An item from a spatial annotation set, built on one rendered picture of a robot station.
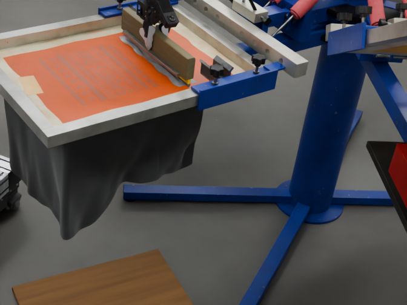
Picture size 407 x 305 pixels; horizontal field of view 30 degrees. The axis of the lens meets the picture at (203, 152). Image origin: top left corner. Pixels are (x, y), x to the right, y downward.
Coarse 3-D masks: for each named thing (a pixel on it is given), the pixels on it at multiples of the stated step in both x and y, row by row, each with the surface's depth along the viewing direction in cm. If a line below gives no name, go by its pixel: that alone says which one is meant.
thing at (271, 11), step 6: (270, 6) 268; (276, 6) 269; (270, 12) 264; (276, 12) 264; (282, 12) 265; (246, 18) 258; (270, 18) 263; (276, 18) 265; (282, 18) 267; (258, 24) 261; (270, 24) 265; (276, 24) 267
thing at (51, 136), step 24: (48, 24) 249; (72, 24) 251; (96, 24) 256; (120, 24) 262; (192, 24) 263; (0, 48) 239; (216, 48) 255; (240, 48) 250; (0, 72) 221; (24, 96) 212; (168, 96) 221; (192, 96) 222; (24, 120) 208; (48, 120) 204; (96, 120) 206; (120, 120) 210; (144, 120) 216; (48, 144) 199
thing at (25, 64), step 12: (108, 36) 255; (168, 36) 259; (180, 36) 260; (48, 48) 243; (60, 48) 244; (72, 48) 245; (84, 48) 246; (120, 48) 249; (132, 48) 249; (192, 48) 254; (12, 60) 235; (24, 60) 236; (132, 60) 243; (144, 60) 244; (24, 72) 230; (36, 72) 230
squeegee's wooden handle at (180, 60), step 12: (132, 12) 249; (132, 24) 248; (156, 36) 238; (156, 48) 240; (168, 48) 234; (180, 48) 232; (168, 60) 236; (180, 60) 230; (192, 60) 228; (180, 72) 232; (192, 72) 231
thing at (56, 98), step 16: (144, 64) 242; (208, 64) 246; (160, 80) 235; (208, 80) 238; (48, 96) 220; (64, 96) 221; (128, 96) 225; (144, 96) 226; (160, 96) 227; (64, 112) 214; (80, 112) 215; (96, 112) 216
